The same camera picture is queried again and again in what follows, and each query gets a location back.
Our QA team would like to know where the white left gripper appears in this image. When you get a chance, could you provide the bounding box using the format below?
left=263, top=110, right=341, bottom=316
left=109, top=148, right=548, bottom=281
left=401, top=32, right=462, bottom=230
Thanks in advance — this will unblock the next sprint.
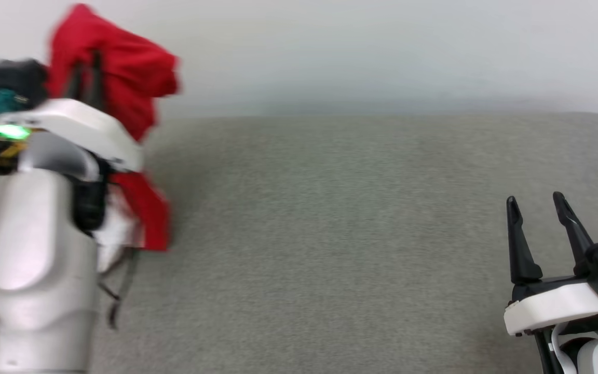
left=0, top=49, right=144, bottom=176

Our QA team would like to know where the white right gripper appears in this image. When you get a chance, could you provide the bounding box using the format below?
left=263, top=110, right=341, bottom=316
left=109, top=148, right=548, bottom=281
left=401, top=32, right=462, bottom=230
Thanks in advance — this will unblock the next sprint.
left=503, top=191, right=598, bottom=337

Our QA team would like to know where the red and white jersey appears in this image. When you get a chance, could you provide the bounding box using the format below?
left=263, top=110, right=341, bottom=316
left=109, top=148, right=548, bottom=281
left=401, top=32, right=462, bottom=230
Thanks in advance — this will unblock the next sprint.
left=47, top=4, right=181, bottom=252

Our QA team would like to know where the grey fabric sofa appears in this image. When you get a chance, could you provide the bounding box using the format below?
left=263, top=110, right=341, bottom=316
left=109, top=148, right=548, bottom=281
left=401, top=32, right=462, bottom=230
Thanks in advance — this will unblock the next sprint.
left=0, top=112, right=598, bottom=374

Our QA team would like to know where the teal cable connector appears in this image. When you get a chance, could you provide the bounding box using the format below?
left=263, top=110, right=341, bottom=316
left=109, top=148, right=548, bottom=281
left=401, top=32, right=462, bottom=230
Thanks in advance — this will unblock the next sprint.
left=0, top=88, right=25, bottom=123

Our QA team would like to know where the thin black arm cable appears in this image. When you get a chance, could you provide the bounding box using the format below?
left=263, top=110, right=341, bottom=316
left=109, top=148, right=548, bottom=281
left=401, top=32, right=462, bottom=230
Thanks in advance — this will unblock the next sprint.
left=99, top=248, right=140, bottom=331

